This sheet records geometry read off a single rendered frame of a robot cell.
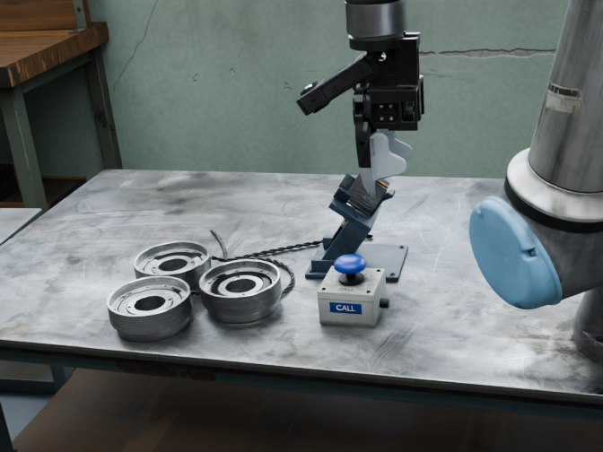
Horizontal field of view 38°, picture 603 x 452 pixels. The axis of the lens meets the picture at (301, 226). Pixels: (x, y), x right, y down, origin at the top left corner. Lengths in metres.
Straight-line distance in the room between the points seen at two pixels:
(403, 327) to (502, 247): 0.26
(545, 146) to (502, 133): 1.88
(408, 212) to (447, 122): 1.33
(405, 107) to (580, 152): 0.37
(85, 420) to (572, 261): 0.86
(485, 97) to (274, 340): 1.70
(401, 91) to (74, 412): 0.74
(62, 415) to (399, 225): 0.61
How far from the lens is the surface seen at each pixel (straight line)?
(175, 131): 2.98
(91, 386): 1.52
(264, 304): 1.10
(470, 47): 2.63
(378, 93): 1.10
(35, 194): 2.68
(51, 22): 2.94
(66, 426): 1.44
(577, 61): 0.76
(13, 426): 2.10
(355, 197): 1.18
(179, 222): 1.43
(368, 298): 1.06
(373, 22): 1.08
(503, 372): 0.99
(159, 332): 1.10
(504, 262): 0.86
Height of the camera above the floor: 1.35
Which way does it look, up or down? 24 degrees down
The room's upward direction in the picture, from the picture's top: 6 degrees counter-clockwise
